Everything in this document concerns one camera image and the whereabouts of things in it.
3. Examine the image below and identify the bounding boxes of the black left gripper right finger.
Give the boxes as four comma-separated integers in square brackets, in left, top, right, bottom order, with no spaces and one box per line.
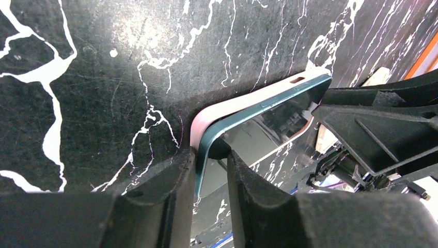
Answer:
[227,151,437,247]

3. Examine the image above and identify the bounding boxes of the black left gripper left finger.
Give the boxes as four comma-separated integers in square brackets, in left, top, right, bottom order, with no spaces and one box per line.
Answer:
[1,148,196,247]

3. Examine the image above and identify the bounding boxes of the pink phone case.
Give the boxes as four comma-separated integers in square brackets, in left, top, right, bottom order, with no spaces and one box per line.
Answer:
[190,67,331,149]

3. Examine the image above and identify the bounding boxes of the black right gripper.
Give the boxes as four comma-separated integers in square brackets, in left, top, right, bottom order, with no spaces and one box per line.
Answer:
[308,70,437,200]

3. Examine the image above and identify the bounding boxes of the orange wooden shelf rack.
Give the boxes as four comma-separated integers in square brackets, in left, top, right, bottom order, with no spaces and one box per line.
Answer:
[404,33,437,80]

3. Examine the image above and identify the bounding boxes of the teal smartphone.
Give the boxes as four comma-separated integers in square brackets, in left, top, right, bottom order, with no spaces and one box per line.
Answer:
[195,75,332,198]

